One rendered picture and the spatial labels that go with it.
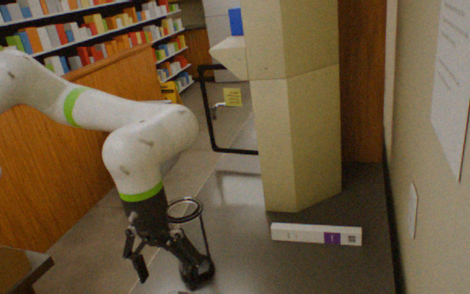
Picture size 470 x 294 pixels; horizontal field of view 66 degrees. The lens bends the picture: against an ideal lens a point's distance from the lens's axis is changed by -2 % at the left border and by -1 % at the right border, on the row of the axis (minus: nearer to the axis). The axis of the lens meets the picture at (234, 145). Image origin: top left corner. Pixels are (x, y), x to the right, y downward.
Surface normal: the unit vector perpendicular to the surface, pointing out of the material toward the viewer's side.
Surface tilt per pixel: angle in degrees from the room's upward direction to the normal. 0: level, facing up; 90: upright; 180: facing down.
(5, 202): 90
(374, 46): 90
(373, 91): 90
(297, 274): 0
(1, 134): 90
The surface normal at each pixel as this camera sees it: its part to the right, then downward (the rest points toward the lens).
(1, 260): 0.94, 0.02
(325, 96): 0.47, 0.32
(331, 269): -0.14, -0.90
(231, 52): -0.29, 0.44
